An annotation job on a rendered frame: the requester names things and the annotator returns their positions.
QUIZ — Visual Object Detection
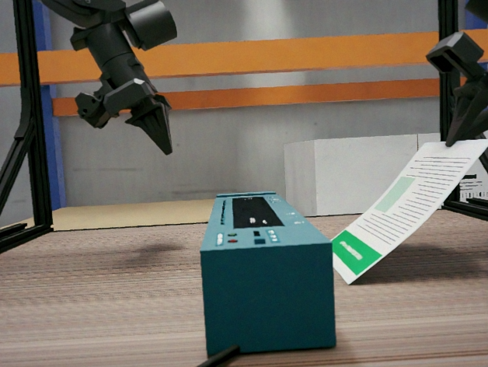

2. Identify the white sheet of paper with printed lines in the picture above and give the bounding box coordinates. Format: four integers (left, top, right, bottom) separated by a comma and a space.
331, 139, 488, 284

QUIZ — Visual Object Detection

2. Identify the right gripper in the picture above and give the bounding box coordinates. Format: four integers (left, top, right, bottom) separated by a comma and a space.
100, 53, 173, 155

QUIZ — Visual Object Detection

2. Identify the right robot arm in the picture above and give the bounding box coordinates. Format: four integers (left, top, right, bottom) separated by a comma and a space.
36, 0, 177, 129

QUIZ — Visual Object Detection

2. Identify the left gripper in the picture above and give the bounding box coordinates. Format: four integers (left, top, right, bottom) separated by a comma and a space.
426, 31, 488, 147

